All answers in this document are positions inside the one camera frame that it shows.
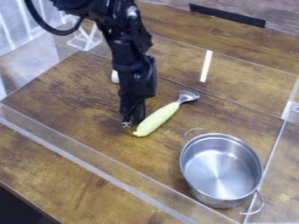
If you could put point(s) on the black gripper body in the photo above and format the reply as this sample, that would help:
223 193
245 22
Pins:
136 73

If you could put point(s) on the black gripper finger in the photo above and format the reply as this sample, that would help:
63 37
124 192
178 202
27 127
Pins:
135 116

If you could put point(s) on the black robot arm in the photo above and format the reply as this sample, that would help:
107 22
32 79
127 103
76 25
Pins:
119 21

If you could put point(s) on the toy mushroom brown cap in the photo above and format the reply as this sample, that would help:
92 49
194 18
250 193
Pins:
115 77

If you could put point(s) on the black bar on table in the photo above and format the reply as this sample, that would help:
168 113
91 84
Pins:
227 15

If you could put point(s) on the stainless steel pot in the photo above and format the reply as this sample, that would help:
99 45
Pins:
223 171

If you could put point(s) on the clear acrylic triangle bracket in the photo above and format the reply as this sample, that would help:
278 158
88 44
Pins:
87 37

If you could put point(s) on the clear acrylic enclosure panel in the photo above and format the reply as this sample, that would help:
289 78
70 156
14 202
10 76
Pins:
79 166

